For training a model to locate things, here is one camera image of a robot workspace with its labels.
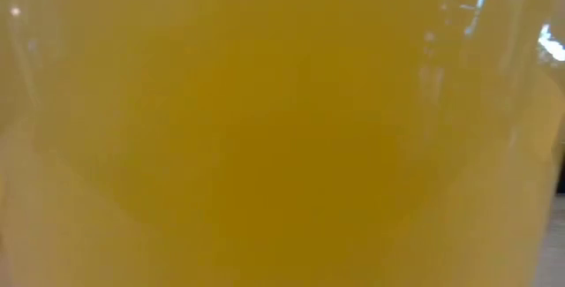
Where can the yellow plastic mini bowl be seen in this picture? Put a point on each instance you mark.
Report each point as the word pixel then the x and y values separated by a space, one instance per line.
pixel 282 128

